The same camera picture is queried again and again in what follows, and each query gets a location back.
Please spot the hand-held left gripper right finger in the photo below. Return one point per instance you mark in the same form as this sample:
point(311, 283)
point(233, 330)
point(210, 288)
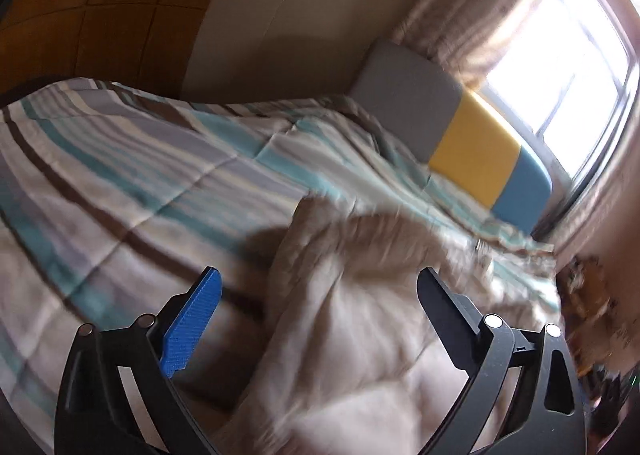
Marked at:
point(450, 322)

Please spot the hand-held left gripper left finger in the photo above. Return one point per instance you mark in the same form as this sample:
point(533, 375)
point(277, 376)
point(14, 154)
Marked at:
point(192, 325)

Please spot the beige quilted puffer jacket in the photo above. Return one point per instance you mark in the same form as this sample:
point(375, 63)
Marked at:
point(350, 335)

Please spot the round wooden table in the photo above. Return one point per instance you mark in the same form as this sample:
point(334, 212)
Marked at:
point(590, 290)

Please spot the striped duvet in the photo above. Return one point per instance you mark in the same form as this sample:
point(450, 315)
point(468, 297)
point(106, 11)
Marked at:
point(125, 185)

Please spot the grey yellow blue headboard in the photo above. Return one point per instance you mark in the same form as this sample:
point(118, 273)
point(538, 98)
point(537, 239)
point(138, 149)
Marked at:
point(475, 150)

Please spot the floral curtain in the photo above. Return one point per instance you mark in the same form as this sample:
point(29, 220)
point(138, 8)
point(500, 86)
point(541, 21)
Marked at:
point(610, 215)
point(475, 20)

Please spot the window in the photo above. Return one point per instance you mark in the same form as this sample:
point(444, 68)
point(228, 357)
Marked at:
point(585, 85)

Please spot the wooden wardrobe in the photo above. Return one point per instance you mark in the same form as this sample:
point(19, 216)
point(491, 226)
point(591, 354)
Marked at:
point(100, 0)

